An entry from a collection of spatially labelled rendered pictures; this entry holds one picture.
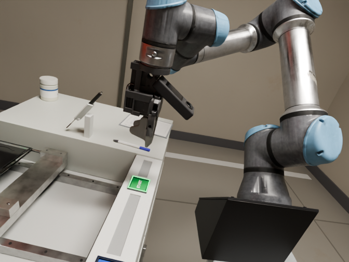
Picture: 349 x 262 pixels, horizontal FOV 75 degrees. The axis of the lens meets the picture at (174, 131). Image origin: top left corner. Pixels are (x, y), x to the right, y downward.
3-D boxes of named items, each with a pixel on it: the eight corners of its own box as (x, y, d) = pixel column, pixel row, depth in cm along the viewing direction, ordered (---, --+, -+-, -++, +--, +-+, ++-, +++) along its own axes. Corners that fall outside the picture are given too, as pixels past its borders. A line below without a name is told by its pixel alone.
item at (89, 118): (72, 135, 80) (73, 100, 74) (78, 130, 84) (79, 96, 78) (89, 139, 80) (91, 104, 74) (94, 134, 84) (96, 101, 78)
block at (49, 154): (40, 158, 79) (39, 151, 77) (45, 153, 82) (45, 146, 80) (62, 164, 79) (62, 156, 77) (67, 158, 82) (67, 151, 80)
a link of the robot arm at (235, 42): (249, 28, 91) (147, 48, 65) (272, 10, 81) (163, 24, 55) (260, 55, 91) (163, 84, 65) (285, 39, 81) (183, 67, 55)
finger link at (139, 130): (129, 142, 60) (133, 110, 56) (150, 147, 60) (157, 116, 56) (125, 148, 57) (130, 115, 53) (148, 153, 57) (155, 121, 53)
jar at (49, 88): (36, 99, 99) (35, 78, 95) (46, 94, 106) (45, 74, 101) (52, 103, 99) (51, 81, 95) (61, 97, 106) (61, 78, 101)
